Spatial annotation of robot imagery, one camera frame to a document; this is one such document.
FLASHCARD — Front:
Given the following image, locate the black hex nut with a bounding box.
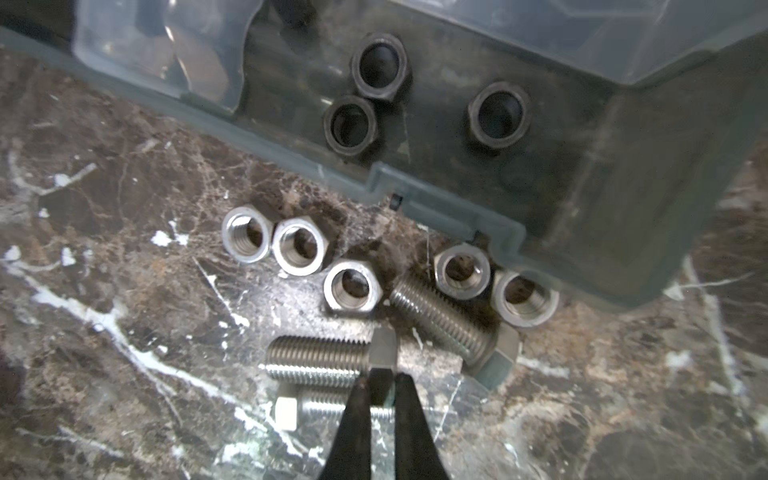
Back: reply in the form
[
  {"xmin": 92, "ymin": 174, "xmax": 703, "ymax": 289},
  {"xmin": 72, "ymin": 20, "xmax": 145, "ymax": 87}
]
[
  {"xmin": 467, "ymin": 81, "xmax": 532, "ymax": 151},
  {"xmin": 350, "ymin": 32, "xmax": 411, "ymax": 103},
  {"xmin": 323, "ymin": 95, "xmax": 379, "ymax": 158}
]

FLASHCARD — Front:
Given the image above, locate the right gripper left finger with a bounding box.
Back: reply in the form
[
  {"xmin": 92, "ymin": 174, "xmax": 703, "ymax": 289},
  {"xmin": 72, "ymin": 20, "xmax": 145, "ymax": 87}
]
[{"xmin": 319, "ymin": 375, "xmax": 371, "ymax": 479}]

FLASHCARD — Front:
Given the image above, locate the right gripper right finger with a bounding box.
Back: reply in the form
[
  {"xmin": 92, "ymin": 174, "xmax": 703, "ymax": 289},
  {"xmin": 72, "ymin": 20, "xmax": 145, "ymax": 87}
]
[{"xmin": 394, "ymin": 373, "xmax": 449, "ymax": 480}]

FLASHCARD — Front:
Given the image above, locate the clear grey compartment organizer box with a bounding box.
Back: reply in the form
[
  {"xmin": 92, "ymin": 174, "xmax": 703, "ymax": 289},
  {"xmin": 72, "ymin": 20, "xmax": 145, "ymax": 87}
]
[{"xmin": 1, "ymin": 1, "xmax": 767, "ymax": 308}]

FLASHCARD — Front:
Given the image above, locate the silver hex bolt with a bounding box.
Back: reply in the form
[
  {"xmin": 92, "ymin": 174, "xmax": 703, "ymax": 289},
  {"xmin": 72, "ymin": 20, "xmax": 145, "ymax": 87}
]
[
  {"xmin": 274, "ymin": 386, "xmax": 397, "ymax": 433},
  {"xmin": 265, "ymin": 327, "xmax": 399, "ymax": 389},
  {"xmin": 390, "ymin": 273, "xmax": 520, "ymax": 391}
]

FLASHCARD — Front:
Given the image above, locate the silver hex nut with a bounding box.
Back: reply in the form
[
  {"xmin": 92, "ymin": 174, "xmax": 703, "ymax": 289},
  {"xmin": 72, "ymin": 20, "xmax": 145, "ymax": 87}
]
[
  {"xmin": 272, "ymin": 215, "xmax": 331, "ymax": 277},
  {"xmin": 323, "ymin": 258, "xmax": 383, "ymax": 316},
  {"xmin": 433, "ymin": 243, "xmax": 492, "ymax": 300},
  {"xmin": 221, "ymin": 204, "xmax": 279, "ymax": 264},
  {"xmin": 490, "ymin": 270, "xmax": 560, "ymax": 328}
]

